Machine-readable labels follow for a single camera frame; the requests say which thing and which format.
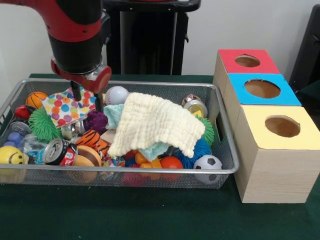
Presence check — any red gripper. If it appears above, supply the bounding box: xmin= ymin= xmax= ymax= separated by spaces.
xmin=51 ymin=59 xmax=113 ymax=112

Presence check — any polka dot cloth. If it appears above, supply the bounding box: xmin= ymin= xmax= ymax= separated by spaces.
xmin=41 ymin=87 xmax=98 ymax=130

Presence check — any light blue muslin cloth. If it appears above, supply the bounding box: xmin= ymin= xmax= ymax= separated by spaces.
xmin=103 ymin=104 xmax=170 ymax=162

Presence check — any orange striped tiger plush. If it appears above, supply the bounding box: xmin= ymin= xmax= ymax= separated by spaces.
xmin=74 ymin=129 xmax=111 ymax=156

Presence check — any plush hamburger toy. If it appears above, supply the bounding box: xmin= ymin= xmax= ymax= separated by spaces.
xmin=73 ymin=144 xmax=103 ymax=168

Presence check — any cream muslin cloth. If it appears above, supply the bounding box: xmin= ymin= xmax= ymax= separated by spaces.
xmin=107 ymin=92 xmax=206 ymax=159

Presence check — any shallow mesh bin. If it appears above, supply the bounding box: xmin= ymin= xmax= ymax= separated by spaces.
xmin=0 ymin=77 xmax=240 ymax=190

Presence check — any wooden box with three holes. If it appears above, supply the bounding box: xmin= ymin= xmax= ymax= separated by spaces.
xmin=212 ymin=48 xmax=320 ymax=204

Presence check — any white toy baseball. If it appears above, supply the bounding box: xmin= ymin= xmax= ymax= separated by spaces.
xmin=104 ymin=86 xmax=130 ymax=106

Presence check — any green spiky ball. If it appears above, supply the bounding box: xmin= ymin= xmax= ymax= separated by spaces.
xmin=28 ymin=107 xmax=63 ymax=140

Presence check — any small orange basketball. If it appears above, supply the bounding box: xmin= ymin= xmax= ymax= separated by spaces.
xmin=25 ymin=91 xmax=48 ymax=110

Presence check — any red soda can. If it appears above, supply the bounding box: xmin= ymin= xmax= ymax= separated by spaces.
xmin=42 ymin=138 xmax=79 ymax=166

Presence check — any yellow ball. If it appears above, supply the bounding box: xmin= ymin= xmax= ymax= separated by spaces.
xmin=0 ymin=146 xmax=26 ymax=165

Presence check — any dark green tablecloth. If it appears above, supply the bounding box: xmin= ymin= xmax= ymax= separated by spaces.
xmin=0 ymin=72 xmax=320 ymax=240
xmin=294 ymin=81 xmax=320 ymax=121

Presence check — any small soccer ball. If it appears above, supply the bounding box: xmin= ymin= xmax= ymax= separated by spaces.
xmin=193 ymin=154 xmax=223 ymax=170

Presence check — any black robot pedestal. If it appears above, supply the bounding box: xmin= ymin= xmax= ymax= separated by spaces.
xmin=101 ymin=0 xmax=202 ymax=75

